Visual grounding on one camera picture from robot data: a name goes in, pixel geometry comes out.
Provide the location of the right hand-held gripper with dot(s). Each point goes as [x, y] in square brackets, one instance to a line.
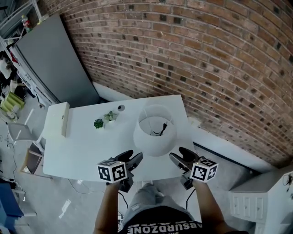
[203, 170]

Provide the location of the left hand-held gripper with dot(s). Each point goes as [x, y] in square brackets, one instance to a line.
[112, 172]

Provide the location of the white table lamp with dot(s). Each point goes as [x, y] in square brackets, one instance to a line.
[155, 146]

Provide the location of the person's right forearm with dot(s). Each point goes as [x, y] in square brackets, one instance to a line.
[210, 210]

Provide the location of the person's left forearm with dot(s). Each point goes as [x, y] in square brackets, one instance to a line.
[106, 210]

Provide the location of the small round grey object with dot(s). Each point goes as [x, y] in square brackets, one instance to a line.
[121, 107]

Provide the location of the pale green potted plant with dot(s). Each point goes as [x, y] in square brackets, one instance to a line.
[110, 116]

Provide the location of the person's grey shorts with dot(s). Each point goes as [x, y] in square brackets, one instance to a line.
[151, 198]

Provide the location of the dark green potted succulent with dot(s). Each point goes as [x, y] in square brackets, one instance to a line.
[98, 123]

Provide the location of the person's black printed shirt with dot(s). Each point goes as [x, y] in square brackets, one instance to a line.
[162, 221]

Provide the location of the white rectangular box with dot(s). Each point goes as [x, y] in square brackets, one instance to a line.
[55, 121]

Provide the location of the white drawer cabinet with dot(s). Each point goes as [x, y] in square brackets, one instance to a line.
[270, 201]

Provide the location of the wiry green plant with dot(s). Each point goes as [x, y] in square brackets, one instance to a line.
[288, 180]

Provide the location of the white chair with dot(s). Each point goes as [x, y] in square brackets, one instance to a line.
[19, 132]

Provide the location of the grey tall refrigerator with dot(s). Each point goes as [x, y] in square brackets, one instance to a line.
[55, 59]

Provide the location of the white metal shelf rack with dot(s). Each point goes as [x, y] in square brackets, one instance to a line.
[27, 80]

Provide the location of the green folded cushion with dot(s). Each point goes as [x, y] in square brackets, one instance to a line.
[12, 101]

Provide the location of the red label drink bottle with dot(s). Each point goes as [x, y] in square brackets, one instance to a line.
[26, 24]

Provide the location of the wooden frame stool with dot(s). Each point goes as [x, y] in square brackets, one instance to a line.
[32, 160]

